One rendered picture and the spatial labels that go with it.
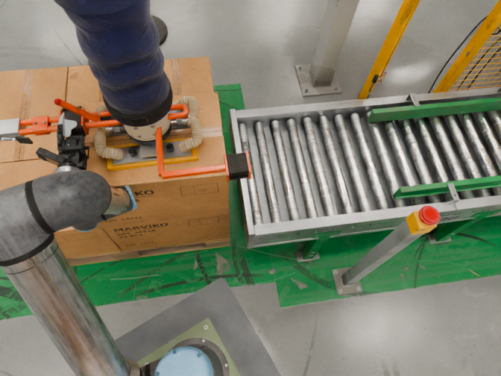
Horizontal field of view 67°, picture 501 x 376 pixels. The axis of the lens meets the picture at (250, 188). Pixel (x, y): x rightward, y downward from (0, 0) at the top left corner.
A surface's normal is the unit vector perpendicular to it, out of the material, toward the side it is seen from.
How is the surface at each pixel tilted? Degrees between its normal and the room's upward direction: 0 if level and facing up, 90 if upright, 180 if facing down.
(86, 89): 0
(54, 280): 56
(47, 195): 19
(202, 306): 0
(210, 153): 0
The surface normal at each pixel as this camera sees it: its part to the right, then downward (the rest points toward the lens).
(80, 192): 0.80, -0.22
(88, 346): 0.65, 0.18
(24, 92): 0.05, -0.44
